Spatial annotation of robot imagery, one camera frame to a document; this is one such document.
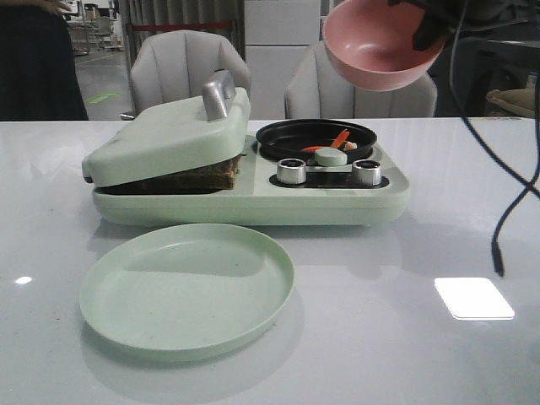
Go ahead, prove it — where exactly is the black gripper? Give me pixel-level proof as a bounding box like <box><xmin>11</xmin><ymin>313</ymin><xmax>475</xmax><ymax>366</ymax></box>
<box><xmin>408</xmin><ymin>0</ymin><xmax>539</xmax><ymax>51</ymax></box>

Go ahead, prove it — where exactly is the pink bowl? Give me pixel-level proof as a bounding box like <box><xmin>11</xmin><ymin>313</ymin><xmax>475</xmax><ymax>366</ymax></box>
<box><xmin>322</xmin><ymin>1</ymin><xmax>445</xmax><ymax>91</ymax></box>

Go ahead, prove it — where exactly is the pale pink shrimp piece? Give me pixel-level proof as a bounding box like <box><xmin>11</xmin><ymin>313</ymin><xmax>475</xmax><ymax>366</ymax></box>
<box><xmin>343</xmin><ymin>142</ymin><xmax>358</xmax><ymax>152</ymax></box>

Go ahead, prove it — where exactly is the bread slice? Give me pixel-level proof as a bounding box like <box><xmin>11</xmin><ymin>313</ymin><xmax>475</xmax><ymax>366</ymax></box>
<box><xmin>134</xmin><ymin>154</ymin><xmax>242</xmax><ymax>192</ymax></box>

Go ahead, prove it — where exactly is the mint green breakfast maker lid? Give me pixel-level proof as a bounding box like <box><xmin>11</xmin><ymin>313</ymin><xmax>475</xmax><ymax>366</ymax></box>
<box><xmin>82</xmin><ymin>70</ymin><xmax>251</xmax><ymax>187</ymax></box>

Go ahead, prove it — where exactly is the mint green breakfast maker base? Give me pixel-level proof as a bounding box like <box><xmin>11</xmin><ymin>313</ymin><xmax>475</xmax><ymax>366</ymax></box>
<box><xmin>93</xmin><ymin>132</ymin><xmax>410</xmax><ymax>226</ymax></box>

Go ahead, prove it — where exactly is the dark grey kitchen counter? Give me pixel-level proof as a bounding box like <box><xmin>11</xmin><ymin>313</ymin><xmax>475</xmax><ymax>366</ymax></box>
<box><xmin>453</xmin><ymin>24</ymin><xmax>539</xmax><ymax>116</ymax></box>

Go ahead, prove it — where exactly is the beige cushion at right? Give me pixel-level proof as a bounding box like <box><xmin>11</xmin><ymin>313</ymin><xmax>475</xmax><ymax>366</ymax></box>
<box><xmin>486</xmin><ymin>88</ymin><xmax>535</xmax><ymax>118</ymax></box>

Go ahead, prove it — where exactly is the right grey upholstered chair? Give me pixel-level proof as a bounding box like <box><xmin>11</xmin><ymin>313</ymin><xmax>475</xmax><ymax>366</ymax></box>
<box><xmin>284</xmin><ymin>41</ymin><xmax>438</xmax><ymax>119</ymax></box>

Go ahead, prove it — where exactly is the grey upholstered chair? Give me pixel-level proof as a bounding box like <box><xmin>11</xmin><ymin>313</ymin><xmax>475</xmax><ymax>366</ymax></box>
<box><xmin>284</xmin><ymin>41</ymin><xmax>438</xmax><ymax>119</ymax></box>
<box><xmin>130</xmin><ymin>30</ymin><xmax>251</xmax><ymax>115</ymax></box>

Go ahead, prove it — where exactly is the white refrigerator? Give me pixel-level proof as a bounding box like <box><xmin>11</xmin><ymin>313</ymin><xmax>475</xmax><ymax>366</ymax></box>
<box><xmin>244</xmin><ymin>1</ymin><xmax>321</xmax><ymax>120</ymax></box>

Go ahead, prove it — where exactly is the right silver control knob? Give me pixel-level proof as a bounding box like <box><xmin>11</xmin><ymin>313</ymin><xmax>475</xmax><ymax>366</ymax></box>
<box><xmin>351</xmin><ymin>159</ymin><xmax>382</xmax><ymax>186</ymax></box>

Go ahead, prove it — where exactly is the silver control knob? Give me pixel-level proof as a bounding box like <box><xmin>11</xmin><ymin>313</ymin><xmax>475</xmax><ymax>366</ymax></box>
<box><xmin>276</xmin><ymin>158</ymin><xmax>307</xmax><ymax>186</ymax></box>
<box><xmin>351</xmin><ymin>159</ymin><xmax>382</xmax><ymax>186</ymax></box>

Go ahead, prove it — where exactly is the black round frying pan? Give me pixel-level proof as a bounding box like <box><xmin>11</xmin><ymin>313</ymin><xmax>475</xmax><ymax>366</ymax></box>
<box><xmin>256</xmin><ymin>119</ymin><xmax>377</xmax><ymax>164</ymax></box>

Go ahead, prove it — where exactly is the left silver control knob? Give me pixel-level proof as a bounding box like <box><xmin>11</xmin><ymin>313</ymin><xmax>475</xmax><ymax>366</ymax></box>
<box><xmin>276</xmin><ymin>158</ymin><xmax>307</xmax><ymax>186</ymax></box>

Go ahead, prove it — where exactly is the left grey upholstered chair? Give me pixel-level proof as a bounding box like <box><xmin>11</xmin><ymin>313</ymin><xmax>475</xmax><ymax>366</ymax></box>
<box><xmin>130</xmin><ymin>30</ymin><xmax>251</xmax><ymax>115</ymax></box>

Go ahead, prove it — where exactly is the grey pleated curtain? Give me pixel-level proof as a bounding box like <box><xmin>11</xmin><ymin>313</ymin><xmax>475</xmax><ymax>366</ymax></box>
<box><xmin>115</xmin><ymin>1</ymin><xmax>245</xmax><ymax>61</ymax></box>

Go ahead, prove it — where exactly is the mint green round plate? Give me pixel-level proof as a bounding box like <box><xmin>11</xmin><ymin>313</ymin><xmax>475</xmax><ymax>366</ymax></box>
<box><xmin>79</xmin><ymin>224</ymin><xmax>295</xmax><ymax>362</ymax></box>

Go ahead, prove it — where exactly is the person in white shirt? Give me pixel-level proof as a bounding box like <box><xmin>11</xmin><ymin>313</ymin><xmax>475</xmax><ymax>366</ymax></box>
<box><xmin>1</xmin><ymin>1</ymin><xmax>89</xmax><ymax>122</ymax></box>

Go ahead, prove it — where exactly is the mint green pan handle knob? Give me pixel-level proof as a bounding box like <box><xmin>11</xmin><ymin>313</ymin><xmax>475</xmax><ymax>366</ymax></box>
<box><xmin>314</xmin><ymin>148</ymin><xmax>348</xmax><ymax>167</ymax></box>

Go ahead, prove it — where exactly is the black cable pair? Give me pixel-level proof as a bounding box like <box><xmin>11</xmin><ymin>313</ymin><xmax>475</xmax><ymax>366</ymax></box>
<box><xmin>447</xmin><ymin>0</ymin><xmax>540</xmax><ymax>278</ymax></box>

